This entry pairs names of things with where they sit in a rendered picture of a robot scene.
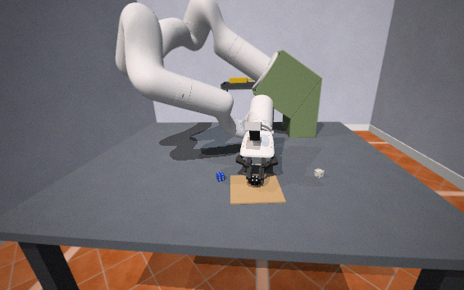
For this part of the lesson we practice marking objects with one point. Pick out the tan flat mat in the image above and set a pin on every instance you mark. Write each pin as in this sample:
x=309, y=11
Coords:
x=269, y=191

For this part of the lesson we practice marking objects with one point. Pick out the white die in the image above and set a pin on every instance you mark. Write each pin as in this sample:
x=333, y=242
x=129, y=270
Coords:
x=319, y=173

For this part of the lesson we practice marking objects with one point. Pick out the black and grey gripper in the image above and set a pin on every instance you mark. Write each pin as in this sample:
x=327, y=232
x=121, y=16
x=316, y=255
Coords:
x=257, y=153

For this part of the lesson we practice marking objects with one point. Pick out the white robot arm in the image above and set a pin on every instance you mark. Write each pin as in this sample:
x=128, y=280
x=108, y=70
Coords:
x=140, y=53

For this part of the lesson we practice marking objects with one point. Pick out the blue die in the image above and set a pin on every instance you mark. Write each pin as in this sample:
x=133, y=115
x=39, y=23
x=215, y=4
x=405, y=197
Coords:
x=220, y=176

